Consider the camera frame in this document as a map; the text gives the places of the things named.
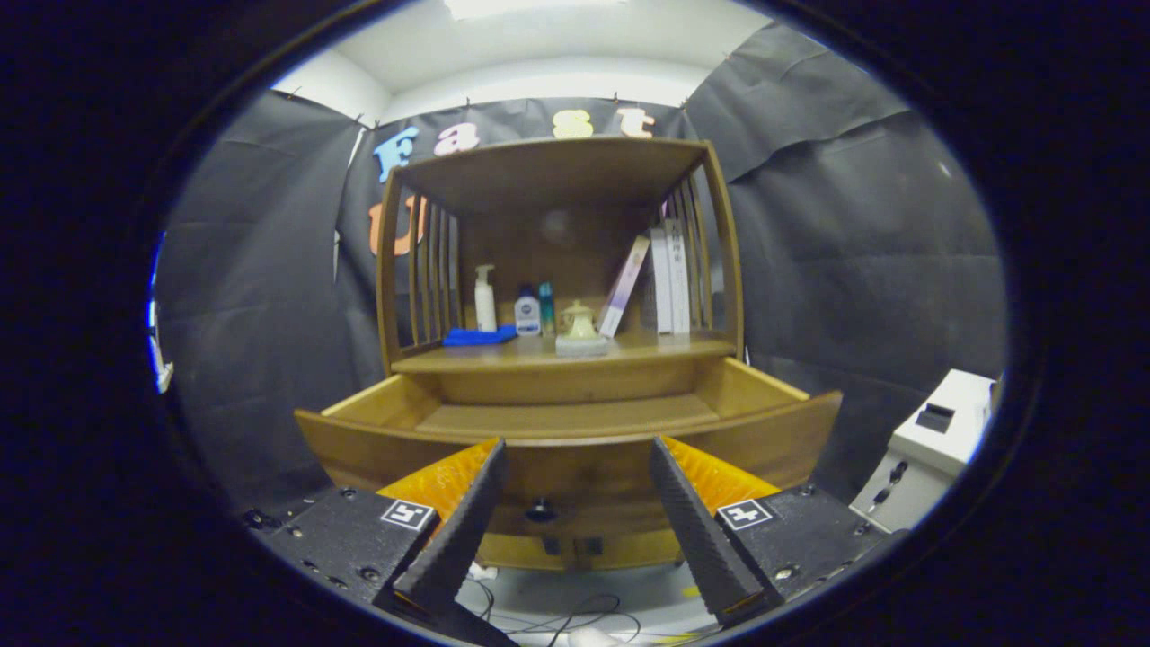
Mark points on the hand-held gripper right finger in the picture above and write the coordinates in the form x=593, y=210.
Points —
x=696, y=530

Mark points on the white machine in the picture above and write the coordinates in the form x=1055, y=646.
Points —
x=934, y=440

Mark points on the white book black lettering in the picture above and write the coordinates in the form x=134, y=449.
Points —
x=678, y=279

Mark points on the pale green holder white base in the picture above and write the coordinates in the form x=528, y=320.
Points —
x=579, y=323

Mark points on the purple and white book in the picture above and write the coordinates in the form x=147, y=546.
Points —
x=624, y=288

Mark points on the teal bottle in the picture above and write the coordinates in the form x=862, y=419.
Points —
x=546, y=310

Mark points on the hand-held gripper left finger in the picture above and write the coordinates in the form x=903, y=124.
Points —
x=463, y=530

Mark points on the wooden cabinet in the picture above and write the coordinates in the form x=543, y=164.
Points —
x=548, y=171

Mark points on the blue cloth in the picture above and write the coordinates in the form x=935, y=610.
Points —
x=476, y=337

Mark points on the white book plain spine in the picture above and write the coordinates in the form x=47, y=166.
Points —
x=660, y=288

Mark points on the wooden drawer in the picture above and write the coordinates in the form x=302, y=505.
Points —
x=584, y=467

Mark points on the wooden countertop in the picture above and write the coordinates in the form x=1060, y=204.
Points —
x=503, y=355

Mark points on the wooden cabinet door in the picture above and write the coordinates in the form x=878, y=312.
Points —
x=521, y=553
x=629, y=550

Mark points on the white pump bottle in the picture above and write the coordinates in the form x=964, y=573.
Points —
x=485, y=305

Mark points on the white lotion bottle blue cap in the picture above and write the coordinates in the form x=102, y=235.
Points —
x=527, y=316

